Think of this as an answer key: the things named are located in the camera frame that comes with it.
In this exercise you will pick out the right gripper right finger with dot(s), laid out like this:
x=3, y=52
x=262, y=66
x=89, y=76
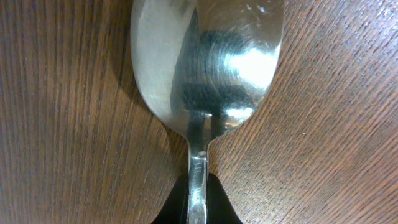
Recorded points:
x=220, y=209

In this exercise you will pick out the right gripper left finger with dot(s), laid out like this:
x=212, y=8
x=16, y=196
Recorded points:
x=174, y=210

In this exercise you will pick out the steel tablespoon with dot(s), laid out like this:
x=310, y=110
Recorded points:
x=203, y=68

